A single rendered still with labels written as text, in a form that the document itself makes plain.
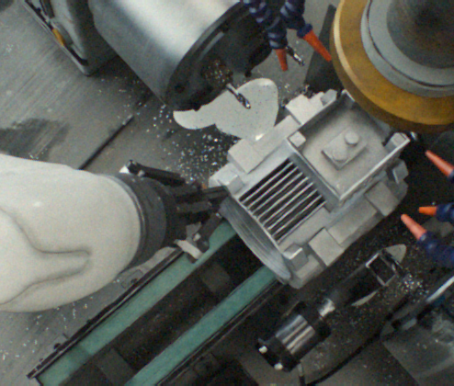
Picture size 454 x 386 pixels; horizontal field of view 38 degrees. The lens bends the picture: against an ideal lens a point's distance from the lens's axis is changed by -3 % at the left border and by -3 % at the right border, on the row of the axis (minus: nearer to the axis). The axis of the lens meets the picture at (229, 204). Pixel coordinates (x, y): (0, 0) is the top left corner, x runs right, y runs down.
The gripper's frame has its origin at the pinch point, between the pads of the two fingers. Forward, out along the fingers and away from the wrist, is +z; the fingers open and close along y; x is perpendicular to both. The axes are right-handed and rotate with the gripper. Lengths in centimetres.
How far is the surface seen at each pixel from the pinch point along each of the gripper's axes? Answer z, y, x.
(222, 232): 16.9, -1.5, 7.7
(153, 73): 5.6, 18.4, -4.3
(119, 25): 4.3, 26.4, -5.8
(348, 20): -11.2, 0.0, -26.9
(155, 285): 10.7, -1.0, 18.5
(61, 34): 19.4, 41.9, 6.7
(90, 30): 18.0, 37.1, 2.0
